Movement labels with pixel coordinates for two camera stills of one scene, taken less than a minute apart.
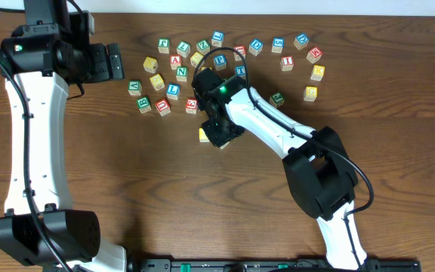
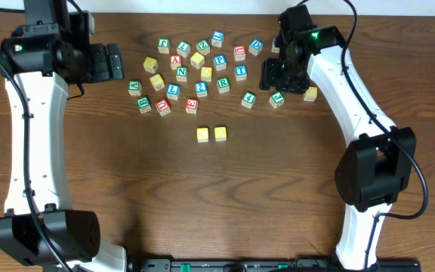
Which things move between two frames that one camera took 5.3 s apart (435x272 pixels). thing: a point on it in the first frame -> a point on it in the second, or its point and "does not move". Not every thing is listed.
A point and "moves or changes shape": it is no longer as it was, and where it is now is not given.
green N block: [181, 73] does not move
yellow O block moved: [224, 145] moves or changes shape
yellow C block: [203, 137] does not move
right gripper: [217, 132] -> [278, 78]
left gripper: [114, 60] does not move
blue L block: [173, 91] does not move
